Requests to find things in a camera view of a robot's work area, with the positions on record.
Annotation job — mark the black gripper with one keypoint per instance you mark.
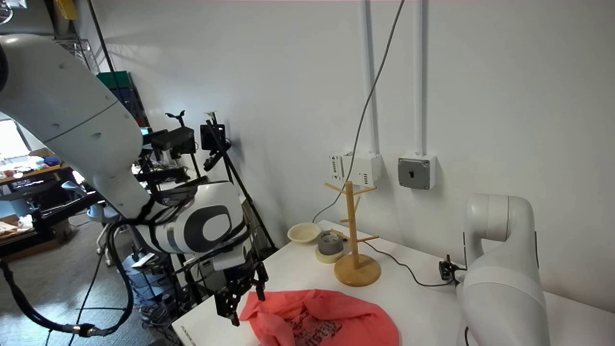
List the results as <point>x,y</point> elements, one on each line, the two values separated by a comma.
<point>240,275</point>

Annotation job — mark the coral pink printed t-shirt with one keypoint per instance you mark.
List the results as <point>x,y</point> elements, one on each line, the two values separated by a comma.
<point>319,319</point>

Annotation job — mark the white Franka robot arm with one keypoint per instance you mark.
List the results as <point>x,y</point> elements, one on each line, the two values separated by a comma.
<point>69,121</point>

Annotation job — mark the cream shallow bowl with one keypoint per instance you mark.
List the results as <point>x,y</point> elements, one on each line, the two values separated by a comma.
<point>302,233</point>

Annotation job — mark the wooden mug tree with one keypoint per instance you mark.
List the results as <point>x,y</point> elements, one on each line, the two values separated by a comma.
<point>356,269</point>

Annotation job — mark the gray junction box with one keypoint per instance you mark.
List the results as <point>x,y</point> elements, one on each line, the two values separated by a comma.
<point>415,173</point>

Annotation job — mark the green crate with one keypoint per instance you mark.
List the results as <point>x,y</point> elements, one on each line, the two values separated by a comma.
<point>121,96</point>

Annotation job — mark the wooden background desk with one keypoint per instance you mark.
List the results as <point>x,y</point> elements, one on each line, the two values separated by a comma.
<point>31,185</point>

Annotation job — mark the white wall socket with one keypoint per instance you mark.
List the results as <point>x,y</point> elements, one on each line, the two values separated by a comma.
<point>340,167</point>

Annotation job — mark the black camera tripod rig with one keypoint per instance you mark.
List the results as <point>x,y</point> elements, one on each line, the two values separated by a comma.
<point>213,137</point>

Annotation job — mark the white wall box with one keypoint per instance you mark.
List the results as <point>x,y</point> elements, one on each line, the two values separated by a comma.
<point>367,169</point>

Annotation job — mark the black camera on stand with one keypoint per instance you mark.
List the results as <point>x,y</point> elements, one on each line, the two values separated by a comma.
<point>450,269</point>

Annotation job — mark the white wall conduit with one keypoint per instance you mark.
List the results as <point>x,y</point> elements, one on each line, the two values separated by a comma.
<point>421,77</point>
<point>371,77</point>

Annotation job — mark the white articulated camera stand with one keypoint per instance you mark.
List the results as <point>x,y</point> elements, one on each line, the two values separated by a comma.
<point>500,269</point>

